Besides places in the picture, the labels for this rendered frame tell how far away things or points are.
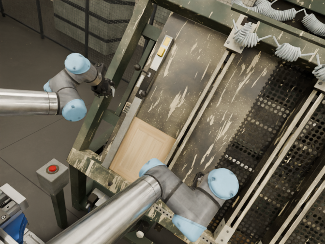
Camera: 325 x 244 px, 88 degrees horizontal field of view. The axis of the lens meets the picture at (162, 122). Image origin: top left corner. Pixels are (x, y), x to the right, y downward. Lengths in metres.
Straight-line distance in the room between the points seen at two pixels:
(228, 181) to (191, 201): 0.11
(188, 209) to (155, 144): 0.70
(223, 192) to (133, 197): 0.22
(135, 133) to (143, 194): 0.77
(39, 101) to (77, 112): 0.10
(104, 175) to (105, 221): 0.93
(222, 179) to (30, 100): 0.56
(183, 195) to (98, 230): 0.22
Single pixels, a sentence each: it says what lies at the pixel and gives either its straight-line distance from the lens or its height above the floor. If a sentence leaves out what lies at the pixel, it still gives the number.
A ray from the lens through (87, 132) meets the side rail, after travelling 1.28.
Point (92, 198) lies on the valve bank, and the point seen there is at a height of 0.77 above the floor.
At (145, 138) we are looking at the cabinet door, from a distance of 1.13.
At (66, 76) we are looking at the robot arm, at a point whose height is 1.59.
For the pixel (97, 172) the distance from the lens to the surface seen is 1.29.
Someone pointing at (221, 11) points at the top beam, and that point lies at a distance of 1.13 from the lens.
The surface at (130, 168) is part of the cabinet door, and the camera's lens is 1.21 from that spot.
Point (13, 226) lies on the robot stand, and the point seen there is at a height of 0.90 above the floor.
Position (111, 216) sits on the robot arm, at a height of 1.62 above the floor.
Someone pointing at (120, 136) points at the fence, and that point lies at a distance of 1.16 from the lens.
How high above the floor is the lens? 1.96
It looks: 38 degrees down
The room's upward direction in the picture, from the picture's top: 22 degrees clockwise
